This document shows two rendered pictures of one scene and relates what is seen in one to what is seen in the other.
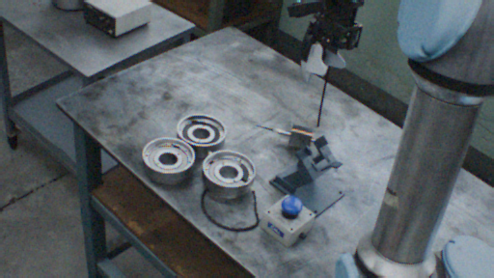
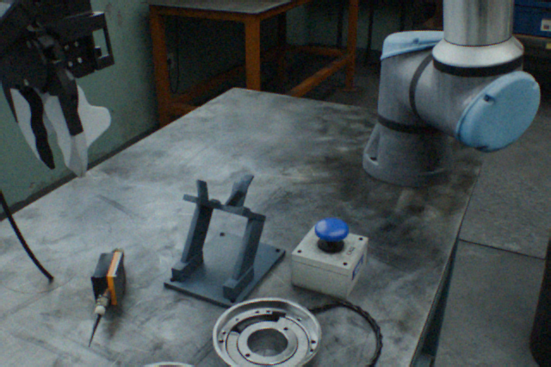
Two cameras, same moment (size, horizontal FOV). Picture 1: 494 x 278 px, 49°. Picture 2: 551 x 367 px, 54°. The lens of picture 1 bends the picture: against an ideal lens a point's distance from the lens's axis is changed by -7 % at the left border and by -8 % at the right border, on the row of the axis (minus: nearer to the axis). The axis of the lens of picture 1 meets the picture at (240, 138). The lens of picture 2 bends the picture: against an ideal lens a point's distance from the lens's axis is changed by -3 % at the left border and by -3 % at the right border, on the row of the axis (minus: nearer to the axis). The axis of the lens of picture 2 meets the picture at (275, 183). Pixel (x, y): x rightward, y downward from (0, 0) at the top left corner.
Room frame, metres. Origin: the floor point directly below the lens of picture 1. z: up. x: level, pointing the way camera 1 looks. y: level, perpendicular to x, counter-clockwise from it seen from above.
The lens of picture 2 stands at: (0.92, 0.40, 1.21)
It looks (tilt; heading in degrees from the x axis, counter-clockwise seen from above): 28 degrees down; 259
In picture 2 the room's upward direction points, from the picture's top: straight up
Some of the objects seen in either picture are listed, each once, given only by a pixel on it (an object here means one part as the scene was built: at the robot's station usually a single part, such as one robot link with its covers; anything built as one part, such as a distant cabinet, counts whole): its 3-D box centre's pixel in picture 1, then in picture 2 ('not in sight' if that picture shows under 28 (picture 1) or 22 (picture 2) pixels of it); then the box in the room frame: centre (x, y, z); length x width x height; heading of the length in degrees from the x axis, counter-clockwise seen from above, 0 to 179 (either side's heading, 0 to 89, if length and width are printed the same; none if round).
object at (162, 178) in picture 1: (168, 161); not in sight; (0.86, 0.14, 0.82); 0.10 x 0.10 x 0.04
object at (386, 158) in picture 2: not in sight; (410, 139); (0.53, -0.38, 0.85); 0.15 x 0.15 x 0.10
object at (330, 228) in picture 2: (290, 211); (331, 241); (0.75, -0.11, 0.85); 0.04 x 0.04 x 0.05
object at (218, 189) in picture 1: (228, 175); (267, 348); (0.85, 0.01, 0.82); 0.10 x 0.10 x 0.04
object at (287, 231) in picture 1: (289, 222); (331, 257); (0.75, -0.12, 0.82); 0.08 x 0.07 x 0.05; 53
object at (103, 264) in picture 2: (289, 133); (102, 292); (1.01, -0.11, 0.82); 0.17 x 0.02 x 0.04; 82
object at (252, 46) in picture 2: not in sight; (270, 53); (0.32, -2.72, 0.39); 1.50 x 0.62 x 0.78; 53
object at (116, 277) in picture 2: (300, 138); (115, 277); (1.00, -0.13, 0.82); 0.05 x 0.02 x 0.04; 82
